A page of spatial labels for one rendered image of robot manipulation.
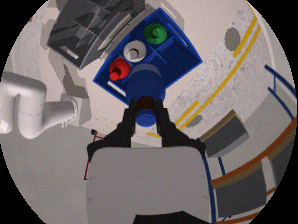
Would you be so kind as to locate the blue crate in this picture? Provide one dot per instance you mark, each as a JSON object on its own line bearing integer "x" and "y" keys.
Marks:
{"x": 181, "y": 59}

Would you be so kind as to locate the white bottle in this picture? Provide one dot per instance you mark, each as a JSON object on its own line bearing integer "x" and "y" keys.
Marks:
{"x": 136, "y": 47}

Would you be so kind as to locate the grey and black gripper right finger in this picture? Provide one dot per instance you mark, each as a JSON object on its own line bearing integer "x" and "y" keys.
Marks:
{"x": 174, "y": 137}

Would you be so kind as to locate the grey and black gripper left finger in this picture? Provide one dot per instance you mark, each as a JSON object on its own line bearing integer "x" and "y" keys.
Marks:
{"x": 120, "y": 134}

